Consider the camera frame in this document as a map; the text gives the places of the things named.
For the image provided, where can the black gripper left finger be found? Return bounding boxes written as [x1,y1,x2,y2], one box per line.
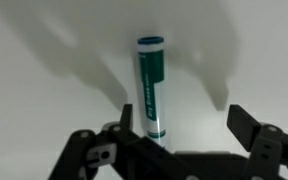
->
[47,103,178,180]

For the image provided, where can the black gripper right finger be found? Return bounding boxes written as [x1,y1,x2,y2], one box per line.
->
[226,104,288,180]

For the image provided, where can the green dry erase marker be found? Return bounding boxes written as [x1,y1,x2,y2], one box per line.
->
[136,34,168,148]

